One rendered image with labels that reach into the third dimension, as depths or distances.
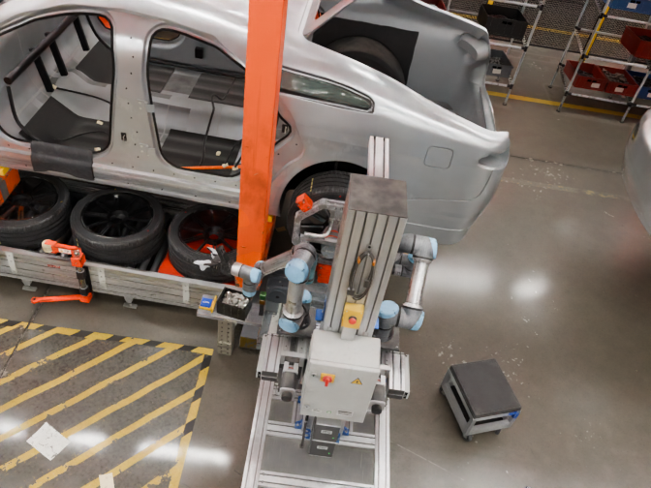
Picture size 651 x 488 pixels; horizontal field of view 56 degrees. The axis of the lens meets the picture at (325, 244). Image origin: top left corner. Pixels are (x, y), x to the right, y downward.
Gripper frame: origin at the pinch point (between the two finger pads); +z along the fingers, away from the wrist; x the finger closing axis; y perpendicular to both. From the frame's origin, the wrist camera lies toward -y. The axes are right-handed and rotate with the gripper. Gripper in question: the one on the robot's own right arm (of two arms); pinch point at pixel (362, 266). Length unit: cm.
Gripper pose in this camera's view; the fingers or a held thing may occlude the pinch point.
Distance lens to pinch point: 397.5
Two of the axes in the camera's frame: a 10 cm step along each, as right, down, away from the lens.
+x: -1.1, 6.9, -7.2
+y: 1.3, -7.1, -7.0
